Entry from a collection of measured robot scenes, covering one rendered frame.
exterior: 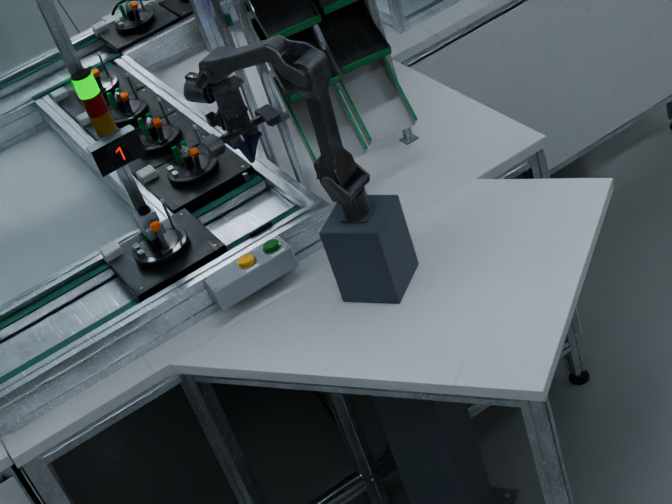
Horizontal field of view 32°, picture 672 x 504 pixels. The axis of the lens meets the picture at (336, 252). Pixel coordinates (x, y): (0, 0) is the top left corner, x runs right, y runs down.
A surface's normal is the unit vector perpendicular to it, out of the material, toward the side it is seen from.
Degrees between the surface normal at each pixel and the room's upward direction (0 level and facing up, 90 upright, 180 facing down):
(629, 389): 0
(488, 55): 90
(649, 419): 0
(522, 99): 90
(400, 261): 90
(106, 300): 0
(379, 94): 45
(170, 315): 90
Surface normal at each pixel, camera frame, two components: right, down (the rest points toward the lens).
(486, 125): -0.27, -0.77
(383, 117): 0.05, -0.21
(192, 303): 0.50, 0.40
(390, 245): 0.89, 0.02
